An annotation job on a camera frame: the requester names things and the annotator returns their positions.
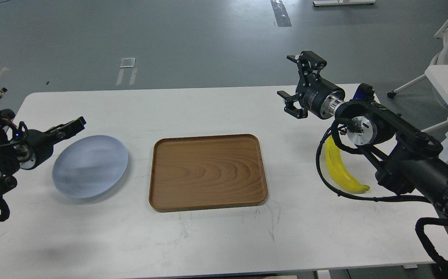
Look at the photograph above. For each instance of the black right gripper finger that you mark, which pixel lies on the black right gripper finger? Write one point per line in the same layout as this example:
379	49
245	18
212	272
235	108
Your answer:
309	66
292	104

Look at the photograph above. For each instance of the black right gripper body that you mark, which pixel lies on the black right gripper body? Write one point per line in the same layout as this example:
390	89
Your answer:
318	97

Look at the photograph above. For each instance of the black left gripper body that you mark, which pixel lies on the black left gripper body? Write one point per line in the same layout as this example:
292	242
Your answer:
41	146

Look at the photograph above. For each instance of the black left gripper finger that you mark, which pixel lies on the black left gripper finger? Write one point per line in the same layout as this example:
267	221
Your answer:
68	129

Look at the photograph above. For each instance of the light blue plate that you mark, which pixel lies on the light blue plate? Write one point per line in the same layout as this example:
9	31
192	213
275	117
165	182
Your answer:
90	166

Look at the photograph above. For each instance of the yellow banana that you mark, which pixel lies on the yellow banana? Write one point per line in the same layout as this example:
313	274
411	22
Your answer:
338	171

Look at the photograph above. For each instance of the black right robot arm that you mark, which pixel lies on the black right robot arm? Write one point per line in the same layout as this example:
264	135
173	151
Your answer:
406	160

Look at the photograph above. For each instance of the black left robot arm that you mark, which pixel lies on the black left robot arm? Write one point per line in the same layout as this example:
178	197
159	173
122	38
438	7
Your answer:
26	149

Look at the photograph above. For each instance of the white table base far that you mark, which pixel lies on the white table base far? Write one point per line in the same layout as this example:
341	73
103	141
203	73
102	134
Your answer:
319	3

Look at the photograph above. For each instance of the brown wooden tray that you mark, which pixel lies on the brown wooden tray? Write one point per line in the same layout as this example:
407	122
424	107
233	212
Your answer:
207	172

